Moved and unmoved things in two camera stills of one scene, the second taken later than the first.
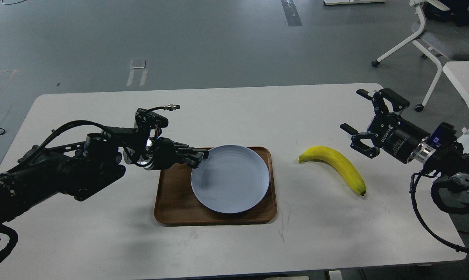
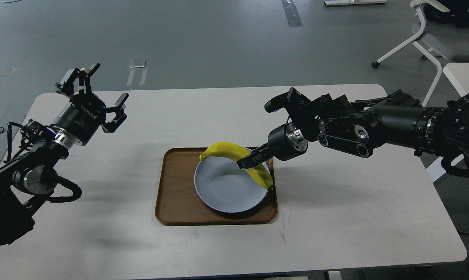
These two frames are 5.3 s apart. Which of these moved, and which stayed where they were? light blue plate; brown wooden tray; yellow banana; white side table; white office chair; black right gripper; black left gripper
Moved: black left gripper; black right gripper; yellow banana
Stayed: brown wooden tray; white side table; white office chair; light blue plate
